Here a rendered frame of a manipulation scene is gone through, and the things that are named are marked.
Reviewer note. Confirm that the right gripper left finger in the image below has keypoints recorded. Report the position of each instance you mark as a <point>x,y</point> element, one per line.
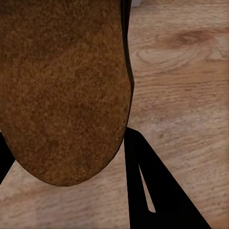
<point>6,158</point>

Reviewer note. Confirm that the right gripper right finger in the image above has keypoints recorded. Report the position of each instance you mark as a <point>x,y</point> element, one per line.
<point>174,209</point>

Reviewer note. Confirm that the sandal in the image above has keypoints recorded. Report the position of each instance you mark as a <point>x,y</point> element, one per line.
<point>66,85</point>

